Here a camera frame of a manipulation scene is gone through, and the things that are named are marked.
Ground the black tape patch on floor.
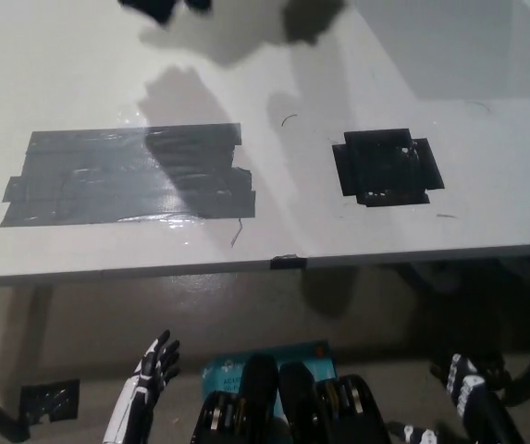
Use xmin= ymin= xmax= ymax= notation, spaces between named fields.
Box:
xmin=18 ymin=378 xmax=81 ymax=425

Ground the clear crumpled tape piece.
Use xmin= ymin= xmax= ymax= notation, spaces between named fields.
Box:
xmin=118 ymin=105 xmax=148 ymax=129

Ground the small black tape patch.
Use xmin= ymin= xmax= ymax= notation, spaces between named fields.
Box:
xmin=331 ymin=128 xmax=446 ymax=208

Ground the grey table leg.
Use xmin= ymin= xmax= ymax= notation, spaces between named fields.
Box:
xmin=13 ymin=283 xmax=55 ymax=386

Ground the teal cardboard box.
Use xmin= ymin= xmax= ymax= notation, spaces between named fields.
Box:
xmin=201 ymin=339 xmax=339 ymax=420

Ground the black tape strip on table edge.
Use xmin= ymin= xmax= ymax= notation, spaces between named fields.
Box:
xmin=270 ymin=253 xmax=309 ymax=271

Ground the large grey duct tape patch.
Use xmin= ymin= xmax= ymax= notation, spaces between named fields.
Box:
xmin=0 ymin=122 xmax=257 ymax=228

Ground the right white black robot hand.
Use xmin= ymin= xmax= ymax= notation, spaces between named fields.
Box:
xmin=386 ymin=352 xmax=511 ymax=444

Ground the black t-shirt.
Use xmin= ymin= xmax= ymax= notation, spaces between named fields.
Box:
xmin=117 ymin=0 xmax=214 ymax=27

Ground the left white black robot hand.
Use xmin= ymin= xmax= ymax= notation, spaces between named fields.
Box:
xmin=101 ymin=328 xmax=182 ymax=444

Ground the left black ribbed robot body block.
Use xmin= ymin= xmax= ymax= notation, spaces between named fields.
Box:
xmin=191 ymin=352 xmax=280 ymax=444

